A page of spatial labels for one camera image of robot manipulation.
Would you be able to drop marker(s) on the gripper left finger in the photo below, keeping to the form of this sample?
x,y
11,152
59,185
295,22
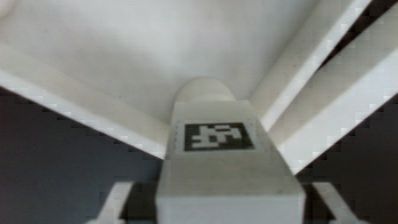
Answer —
x,y
110,212

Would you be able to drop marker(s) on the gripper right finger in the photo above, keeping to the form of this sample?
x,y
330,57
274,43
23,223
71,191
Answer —
x,y
332,199

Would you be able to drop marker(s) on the white table leg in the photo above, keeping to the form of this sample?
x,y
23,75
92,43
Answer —
x,y
226,182

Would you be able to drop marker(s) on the white square table top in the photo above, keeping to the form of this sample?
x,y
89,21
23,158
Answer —
x,y
98,55

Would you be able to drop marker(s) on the white L-shaped obstacle fence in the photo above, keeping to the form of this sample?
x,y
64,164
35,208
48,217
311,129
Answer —
x,y
346,91

